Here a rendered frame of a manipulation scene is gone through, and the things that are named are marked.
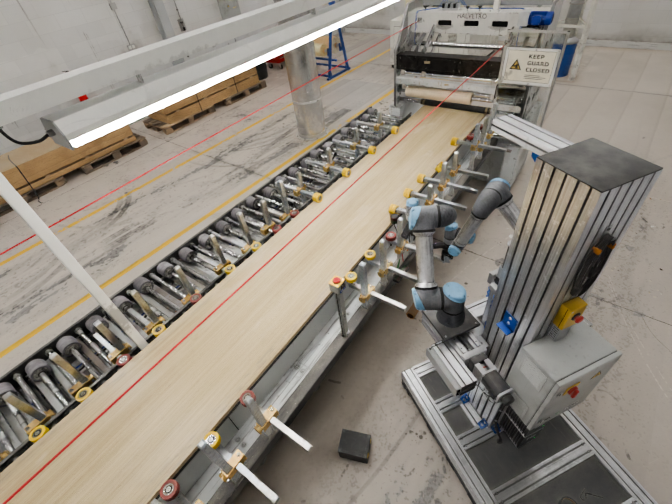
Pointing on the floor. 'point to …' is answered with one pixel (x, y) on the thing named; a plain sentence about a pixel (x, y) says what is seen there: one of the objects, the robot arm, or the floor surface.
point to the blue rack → (334, 59)
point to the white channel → (229, 29)
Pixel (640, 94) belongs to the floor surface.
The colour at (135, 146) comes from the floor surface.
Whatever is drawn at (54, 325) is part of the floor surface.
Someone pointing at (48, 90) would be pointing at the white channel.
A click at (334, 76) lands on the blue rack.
